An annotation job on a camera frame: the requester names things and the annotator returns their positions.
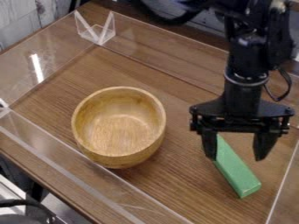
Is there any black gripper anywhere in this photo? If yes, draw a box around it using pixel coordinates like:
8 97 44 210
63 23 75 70
190 69 295 161

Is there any green rectangular block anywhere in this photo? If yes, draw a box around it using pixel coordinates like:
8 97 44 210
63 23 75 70
214 136 262 199

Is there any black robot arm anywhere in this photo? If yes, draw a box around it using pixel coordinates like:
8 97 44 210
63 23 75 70
135 0 295 161

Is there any brown wooden bowl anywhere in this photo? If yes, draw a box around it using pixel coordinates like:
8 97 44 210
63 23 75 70
71 86 166 169

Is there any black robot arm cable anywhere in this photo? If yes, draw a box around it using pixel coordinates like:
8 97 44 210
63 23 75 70
263 66 294 102

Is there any clear acrylic tray wall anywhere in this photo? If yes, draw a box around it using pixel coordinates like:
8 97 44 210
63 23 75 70
0 105 193 224

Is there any clear acrylic corner bracket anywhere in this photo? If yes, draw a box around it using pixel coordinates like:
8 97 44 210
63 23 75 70
74 10 117 46

